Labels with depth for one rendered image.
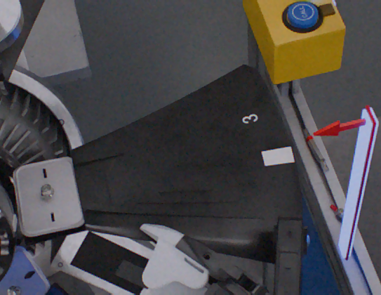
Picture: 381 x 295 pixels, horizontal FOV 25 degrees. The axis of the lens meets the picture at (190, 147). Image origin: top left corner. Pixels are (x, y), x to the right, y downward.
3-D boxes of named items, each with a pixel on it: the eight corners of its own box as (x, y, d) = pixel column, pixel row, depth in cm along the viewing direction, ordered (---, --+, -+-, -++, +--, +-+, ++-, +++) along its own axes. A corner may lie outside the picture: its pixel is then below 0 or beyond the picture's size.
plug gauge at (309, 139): (301, 128, 128) (323, 171, 123) (309, 126, 128) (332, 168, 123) (301, 133, 128) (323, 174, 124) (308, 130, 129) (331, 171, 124)
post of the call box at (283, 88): (275, 82, 134) (276, 31, 124) (293, 78, 134) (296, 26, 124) (281, 97, 133) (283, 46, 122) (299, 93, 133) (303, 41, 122)
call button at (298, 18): (283, 12, 115) (283, 3, 113) (311, 5, 115) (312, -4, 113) (292, 34, 112) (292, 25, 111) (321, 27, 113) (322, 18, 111)
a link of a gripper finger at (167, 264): (106, 253, 81) (182, 310, 77) (146, 206, 82) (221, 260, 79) (111, 263, 83) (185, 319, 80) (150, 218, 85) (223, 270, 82)
